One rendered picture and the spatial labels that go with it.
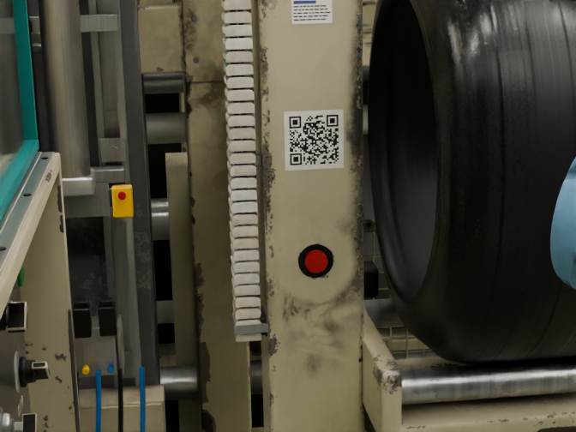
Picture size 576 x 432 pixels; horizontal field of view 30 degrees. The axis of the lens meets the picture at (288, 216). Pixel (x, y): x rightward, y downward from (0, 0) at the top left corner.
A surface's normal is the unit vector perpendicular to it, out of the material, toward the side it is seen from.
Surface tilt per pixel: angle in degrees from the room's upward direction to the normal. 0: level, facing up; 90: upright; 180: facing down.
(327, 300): 90
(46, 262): 90
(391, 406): 90
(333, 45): 90
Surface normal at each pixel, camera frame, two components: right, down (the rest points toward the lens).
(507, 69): -0.17, -0.18
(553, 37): 0.09, -0.33
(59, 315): 0.12, 0.25
